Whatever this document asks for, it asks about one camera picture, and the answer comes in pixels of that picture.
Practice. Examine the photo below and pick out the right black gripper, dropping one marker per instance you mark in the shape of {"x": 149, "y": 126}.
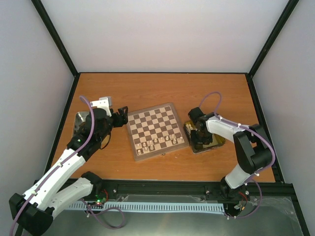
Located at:
{"x": 208, "y": 140}

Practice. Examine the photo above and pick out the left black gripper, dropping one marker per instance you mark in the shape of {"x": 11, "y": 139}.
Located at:
{"x": 124, "y": 118}

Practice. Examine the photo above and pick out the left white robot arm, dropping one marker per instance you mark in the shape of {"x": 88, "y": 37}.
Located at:
{"x": 36, "y": 209}

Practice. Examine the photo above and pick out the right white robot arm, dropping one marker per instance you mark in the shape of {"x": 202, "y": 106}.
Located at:
{"x": 253, "y": 151}

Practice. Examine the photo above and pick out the white chess pieces pile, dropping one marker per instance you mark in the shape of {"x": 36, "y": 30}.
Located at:
{"x": 189, "y": 127}

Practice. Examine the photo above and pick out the wooden chess board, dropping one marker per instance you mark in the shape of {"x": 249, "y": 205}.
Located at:
{"x": 155, "y": 122}

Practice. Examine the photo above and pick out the left controller board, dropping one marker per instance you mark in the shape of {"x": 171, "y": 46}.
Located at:
{"x": 100, "y": 200}

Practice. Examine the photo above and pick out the gold metal tin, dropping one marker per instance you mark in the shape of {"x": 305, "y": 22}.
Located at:
{"x": 197, "y": 146}

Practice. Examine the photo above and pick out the silver metal tin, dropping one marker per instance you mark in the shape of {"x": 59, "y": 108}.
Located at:
{"x": 80, "y": 118}

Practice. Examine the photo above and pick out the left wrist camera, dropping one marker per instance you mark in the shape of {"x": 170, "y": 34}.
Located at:
{"x": 104, "y": 103}

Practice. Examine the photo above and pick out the light blue cable duct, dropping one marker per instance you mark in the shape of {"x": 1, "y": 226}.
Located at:
{"x": 142, "y": 207}

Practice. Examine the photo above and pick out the black aluminium frame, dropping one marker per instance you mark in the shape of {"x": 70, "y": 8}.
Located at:
{"x": 161, "y": 87}

